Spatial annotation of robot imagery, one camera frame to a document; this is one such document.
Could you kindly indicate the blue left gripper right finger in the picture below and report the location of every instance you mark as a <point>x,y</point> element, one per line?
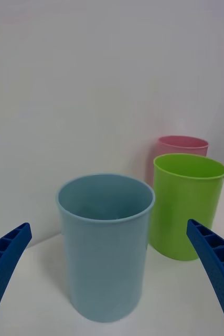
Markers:
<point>219,273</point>

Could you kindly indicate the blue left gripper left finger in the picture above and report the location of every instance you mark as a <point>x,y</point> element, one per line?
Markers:
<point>1,273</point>

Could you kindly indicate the green plastic bin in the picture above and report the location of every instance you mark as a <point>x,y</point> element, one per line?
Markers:
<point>180,210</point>

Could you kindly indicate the pale blue plastic bin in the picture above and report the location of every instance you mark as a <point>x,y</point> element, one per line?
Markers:
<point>104,262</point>

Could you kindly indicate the pink plastic bin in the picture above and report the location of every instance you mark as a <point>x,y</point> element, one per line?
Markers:
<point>182,147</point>

